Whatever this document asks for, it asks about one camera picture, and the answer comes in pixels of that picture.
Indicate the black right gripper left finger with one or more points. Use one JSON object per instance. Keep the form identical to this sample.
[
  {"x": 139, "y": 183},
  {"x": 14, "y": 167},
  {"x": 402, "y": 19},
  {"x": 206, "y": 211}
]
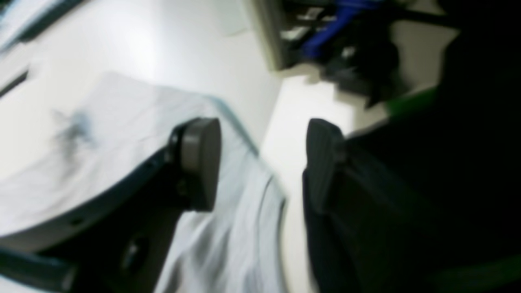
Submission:
[{"x": 118, "y": 241}]

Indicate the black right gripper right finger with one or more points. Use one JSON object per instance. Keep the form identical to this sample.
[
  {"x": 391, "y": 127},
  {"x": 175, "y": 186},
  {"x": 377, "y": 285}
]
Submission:
[{"x": 415, "y": 206}]

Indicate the grey t-shirt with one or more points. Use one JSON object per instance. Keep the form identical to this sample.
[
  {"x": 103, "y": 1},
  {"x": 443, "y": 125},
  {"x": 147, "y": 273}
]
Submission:
[{"x": 235, "y": 248}]

